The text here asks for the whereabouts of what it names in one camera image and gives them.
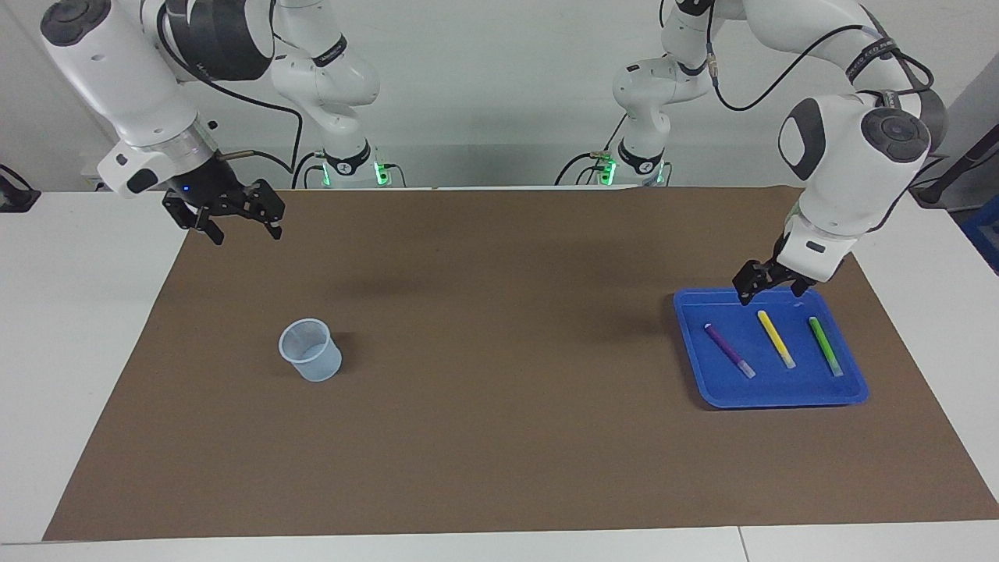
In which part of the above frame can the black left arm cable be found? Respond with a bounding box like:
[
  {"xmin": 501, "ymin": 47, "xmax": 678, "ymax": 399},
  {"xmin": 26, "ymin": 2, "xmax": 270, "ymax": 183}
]
[{"xmin": 706, "ymin": 0, "xmax": 935, "ymax": 235}]

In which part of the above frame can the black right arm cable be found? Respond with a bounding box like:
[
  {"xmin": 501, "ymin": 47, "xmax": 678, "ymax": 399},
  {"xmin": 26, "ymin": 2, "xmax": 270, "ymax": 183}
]
[{"xmin": 156, "ymin": 0, "xmax": 305, "ymax": 188}]

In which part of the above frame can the yellow pen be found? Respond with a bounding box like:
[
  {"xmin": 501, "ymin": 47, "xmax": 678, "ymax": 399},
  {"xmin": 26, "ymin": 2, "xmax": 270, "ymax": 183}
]
[{"xmin": 757, "ymin": 310, "xmax": 798, "ymax": 370}]

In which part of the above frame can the purple pen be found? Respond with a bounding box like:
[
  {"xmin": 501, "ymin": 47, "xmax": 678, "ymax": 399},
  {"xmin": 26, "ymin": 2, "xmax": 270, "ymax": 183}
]
[{"xmin": 704, "ymin": 322, "xmax": 756, "ymax": 379}]

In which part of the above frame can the black clamp device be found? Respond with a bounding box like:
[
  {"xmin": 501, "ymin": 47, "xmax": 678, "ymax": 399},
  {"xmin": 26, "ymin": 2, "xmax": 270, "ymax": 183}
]
[{"xmin": 0, "ymin": 162, "xmax": 41, "ymax": 213}]

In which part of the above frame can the blue plastic tray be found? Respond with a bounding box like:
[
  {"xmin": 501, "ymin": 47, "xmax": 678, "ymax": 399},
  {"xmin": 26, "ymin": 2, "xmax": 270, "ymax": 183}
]
[{"xmin": 673, "ymin": 286, "xmax": 869, "ymax": 410}]

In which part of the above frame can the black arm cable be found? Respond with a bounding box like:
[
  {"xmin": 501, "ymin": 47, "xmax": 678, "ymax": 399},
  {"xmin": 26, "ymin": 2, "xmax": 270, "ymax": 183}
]
[
  {"xmin": 706, "ymin": 0, "xmax": 935, "ymax": 235},
  {"xmin": 156, "ymin": 0, "xmax": 305, "ymax": 188}
]

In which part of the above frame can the green pen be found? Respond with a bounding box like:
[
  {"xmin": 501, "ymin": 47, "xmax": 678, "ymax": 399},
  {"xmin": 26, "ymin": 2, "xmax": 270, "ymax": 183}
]
[{"xmin": 809, "ymin": 316, "xmax": 844, "ymax": 378}]

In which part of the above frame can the black stand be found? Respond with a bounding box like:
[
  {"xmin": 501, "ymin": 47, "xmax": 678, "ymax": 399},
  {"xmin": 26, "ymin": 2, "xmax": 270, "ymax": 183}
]
[{"xmin": 909, "ymin": 125, "xmax": 999, "ymax": 209}]

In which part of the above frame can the brown table mat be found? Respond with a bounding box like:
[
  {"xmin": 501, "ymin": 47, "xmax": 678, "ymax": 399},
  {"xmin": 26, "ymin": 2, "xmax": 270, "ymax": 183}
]
[{"xmin": 43, "ymin": 186, "xmax": 999, "ymax": 542}]

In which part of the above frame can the translucent plastic cup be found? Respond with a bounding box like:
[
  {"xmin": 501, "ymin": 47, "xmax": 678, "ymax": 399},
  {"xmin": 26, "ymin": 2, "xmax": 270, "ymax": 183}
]
[{"xmin": 279, "ymin": 318, "xmax": 343, "ymax": 383}]

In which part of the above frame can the black base cable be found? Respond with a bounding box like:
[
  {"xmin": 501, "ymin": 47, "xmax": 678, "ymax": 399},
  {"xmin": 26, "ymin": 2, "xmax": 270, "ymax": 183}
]
[
  {"xmin": 293, "ymin": 152, "xmax": 325, "ymax": 190},
  {"xmin": 554, "ymin": 117, "xmax": 627, "ymax": 187}
]

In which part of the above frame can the blue crate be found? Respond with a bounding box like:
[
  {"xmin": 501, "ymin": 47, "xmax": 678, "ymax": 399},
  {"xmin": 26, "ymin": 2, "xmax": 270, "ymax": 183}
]
[{"xmin": 958, "ymin": 195, "xmax": 999, "ymax": 276}]

